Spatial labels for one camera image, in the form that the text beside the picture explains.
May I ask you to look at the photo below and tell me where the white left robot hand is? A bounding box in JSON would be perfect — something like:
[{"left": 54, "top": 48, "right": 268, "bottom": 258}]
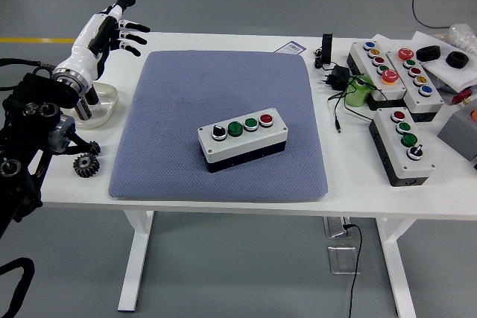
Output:
[{"left": 55, "top": 0, "right": 151, "bottom": 87}]

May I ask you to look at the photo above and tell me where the grey four-button control box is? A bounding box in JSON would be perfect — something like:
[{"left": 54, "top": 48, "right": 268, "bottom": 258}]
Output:
[
  {"left": 197, "top": 107, "right": 288, "bottom": 174},
  {"left": 368, "top": 107, "right": 436, "bottom": 188}
]

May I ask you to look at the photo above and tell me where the five-button box with red mushroom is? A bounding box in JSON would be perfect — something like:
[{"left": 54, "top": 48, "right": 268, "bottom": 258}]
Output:
[
  {"left": 346, "top": 40, "right": 407, "bottom": 110},
  {"left": 385, "top": 47, "right": 445, "bottom": 123}
]

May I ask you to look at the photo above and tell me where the cream shallow dish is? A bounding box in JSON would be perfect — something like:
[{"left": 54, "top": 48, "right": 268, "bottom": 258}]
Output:
[{"left": 72, "top": 81, "right": 119, "bottom": 130}]

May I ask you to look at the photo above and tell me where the large black gear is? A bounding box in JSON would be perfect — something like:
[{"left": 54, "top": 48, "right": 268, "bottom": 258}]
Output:
[{"left": 72, "top": 153, "right": 101, "bottom": 178}]

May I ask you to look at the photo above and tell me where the blue-grey textured mat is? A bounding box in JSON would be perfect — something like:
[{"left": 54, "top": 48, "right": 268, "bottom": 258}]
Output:
[{"left": 108, "top": 49, "right": 329, "bottom": 203}]

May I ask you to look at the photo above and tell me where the purple-edged white label card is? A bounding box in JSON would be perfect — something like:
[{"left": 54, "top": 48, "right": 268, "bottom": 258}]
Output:
[{"left": 274, "top": 41, "right": 303, "bottom": 55}]

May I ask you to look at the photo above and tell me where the white table leg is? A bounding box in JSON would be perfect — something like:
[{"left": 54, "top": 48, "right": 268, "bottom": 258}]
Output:
[
  {"left": 374, "top": 217, "right": 418, "bottom": 318},
  {"left": 117, "top": 210, "right": 156, "bottom": 312}
]

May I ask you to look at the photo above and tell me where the black upright stand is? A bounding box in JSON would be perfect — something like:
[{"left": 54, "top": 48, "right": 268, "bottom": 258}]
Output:
[{"left": 320, "top": 33, "right": 333, "bottom": 66}]

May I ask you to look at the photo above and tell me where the black power adapter plug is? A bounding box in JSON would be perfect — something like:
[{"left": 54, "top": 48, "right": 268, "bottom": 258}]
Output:
[{"left": 318, "top": 65, "right": 351, "bottom": 92}]

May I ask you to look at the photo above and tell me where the green plastic cup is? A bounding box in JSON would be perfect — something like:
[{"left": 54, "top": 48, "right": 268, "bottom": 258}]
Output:
[{"left": 343, "top": 74, "right": 376, "bottom": 109}]

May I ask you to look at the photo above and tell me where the grey floor socket cover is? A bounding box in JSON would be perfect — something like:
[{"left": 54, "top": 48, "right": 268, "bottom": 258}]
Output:
[{"left": 327, "top": 245, "right": 361, "bottom": 276}]

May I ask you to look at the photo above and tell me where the clear plastic bag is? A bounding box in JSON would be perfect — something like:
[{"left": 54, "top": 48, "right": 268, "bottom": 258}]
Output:
[{"left": 446, "top": 22, "right": 477, "bottom": 57}]

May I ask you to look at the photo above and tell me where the red knob part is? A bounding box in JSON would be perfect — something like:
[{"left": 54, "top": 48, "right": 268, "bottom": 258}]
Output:
[{"left": 452, "top": 89, "right": 473, "bottom": 106}]

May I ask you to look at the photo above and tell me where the plain grey box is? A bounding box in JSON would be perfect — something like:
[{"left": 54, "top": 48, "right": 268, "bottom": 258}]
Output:
[{"left": 436, "top": 98, "right": 477, "bottom": 162}]

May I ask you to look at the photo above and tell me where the small black coiled cable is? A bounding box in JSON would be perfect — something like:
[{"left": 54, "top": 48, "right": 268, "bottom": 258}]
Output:
[{"left": 312, "top": 48, "right": 326, "bottom": 70}]

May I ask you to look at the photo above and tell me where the black adapter cord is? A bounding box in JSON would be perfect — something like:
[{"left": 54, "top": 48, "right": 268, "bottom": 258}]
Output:
[{"left": 326, "top": 74, "right": 378, "bottom": 135}]

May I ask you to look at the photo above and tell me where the black cable under table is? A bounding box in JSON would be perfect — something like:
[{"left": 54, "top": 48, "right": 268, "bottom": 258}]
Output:
[{"left": 342, "top": 223, "right": 364, "bottom": 318}]

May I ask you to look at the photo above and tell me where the black foam ring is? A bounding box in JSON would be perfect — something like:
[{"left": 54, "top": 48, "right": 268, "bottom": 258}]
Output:
[
  {"left": 415, "top": 45, "right": 441, "bottom": 62},
  {"left": 446, "top": 51, "right": 469, "bottom": 69}
]

